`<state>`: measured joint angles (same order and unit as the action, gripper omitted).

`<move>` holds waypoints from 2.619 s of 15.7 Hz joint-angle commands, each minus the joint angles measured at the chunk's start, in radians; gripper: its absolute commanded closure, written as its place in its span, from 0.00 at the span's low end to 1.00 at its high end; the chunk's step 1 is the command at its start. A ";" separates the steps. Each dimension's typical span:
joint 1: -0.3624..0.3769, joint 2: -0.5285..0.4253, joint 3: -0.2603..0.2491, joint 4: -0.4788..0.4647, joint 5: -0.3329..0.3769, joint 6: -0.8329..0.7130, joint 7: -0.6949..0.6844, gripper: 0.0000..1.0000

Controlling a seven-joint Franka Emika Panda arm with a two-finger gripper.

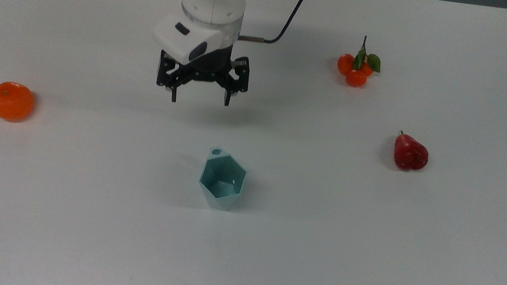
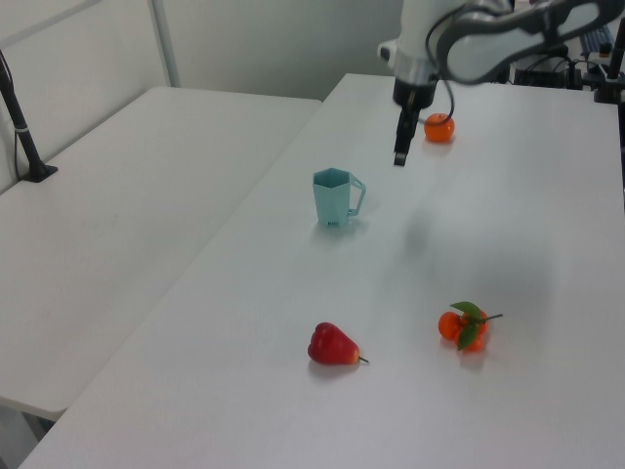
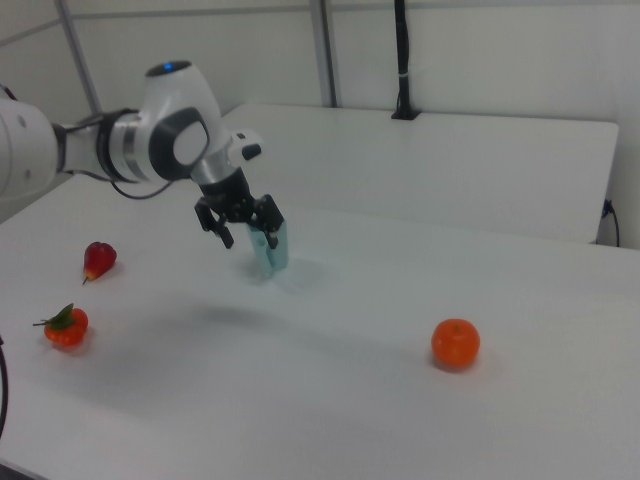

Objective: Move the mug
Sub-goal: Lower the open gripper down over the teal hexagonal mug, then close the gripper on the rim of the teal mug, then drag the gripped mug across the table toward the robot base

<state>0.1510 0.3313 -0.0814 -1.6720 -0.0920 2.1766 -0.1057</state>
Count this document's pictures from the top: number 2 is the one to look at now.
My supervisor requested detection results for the black camera stand pole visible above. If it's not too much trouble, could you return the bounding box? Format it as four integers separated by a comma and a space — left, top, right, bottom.
0, 48, 60, 184
593, 26, 625, 105

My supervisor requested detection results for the orange toy tangerine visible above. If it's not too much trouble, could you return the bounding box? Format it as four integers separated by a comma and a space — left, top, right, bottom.
423, 112, 457, 145

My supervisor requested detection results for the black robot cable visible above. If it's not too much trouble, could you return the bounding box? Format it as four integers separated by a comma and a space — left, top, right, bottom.
425, 3, 458, 120

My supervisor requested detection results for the red toy pear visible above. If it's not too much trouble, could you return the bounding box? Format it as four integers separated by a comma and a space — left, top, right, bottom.
307, 321, 371, 366

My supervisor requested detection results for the white partition frame post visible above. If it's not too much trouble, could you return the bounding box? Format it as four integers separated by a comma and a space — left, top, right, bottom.
148, 0, 183, 90

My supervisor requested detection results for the teal hexagonal plastic mug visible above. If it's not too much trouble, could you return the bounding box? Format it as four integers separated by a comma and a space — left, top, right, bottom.
312, 167, 368, 230

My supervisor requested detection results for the tangerine cluster with green leaves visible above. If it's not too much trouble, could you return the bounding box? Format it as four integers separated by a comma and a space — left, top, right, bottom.
437, 300, 505, 354

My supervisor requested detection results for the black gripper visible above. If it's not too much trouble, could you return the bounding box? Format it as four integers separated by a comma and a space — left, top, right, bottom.
392, 76, 437, 168

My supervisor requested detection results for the blue keyboard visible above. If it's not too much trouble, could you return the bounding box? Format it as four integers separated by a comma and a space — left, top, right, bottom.
579, 22, 617, 52

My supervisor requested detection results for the black electronics equipment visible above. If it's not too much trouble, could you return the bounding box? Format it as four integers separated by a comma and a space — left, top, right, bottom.
507, 48, 603, 92

